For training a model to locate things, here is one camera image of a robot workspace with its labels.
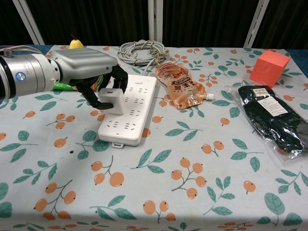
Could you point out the black pleated curtain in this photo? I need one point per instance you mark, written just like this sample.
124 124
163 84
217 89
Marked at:
286 24
91 21
9 21
207 21

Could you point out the black gloves in plastic bag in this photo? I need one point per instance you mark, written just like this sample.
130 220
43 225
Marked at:
272 115

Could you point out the white power strip with cable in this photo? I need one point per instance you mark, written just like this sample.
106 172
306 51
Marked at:
134 115

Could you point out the floral leaf print tablecloth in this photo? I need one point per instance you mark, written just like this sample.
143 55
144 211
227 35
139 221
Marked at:
154 180

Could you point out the white power adapter cube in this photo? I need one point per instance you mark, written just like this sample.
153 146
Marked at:
115 101

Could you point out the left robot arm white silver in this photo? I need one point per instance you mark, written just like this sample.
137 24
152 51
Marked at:
24 72

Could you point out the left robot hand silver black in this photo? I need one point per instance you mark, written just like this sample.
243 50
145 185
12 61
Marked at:
81 63

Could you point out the white metal frame post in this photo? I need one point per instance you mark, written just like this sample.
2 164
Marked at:
256 24
155 21
30 24

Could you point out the yellow pear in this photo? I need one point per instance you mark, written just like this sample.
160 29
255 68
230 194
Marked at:
76 44

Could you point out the orange red cube box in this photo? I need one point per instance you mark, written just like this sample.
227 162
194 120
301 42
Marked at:
267 69

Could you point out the green orange snack packet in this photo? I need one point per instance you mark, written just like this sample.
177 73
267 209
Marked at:
62 87

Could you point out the orange drink pouch with spout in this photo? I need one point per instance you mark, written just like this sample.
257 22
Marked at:
183 89

